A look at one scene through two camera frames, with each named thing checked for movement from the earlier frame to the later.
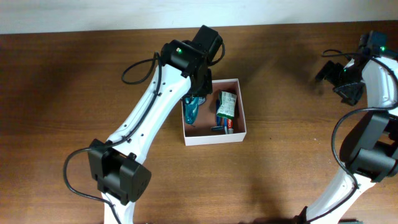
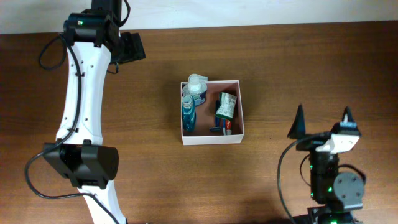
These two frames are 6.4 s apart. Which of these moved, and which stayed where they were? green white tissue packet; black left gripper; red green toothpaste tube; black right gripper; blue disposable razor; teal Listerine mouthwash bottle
Moved: black left gripper; black right gripper; teal Listerine mouthwash bottle
Stayed: blue disposable razor; red green toothpaste tube; green white tissue packet
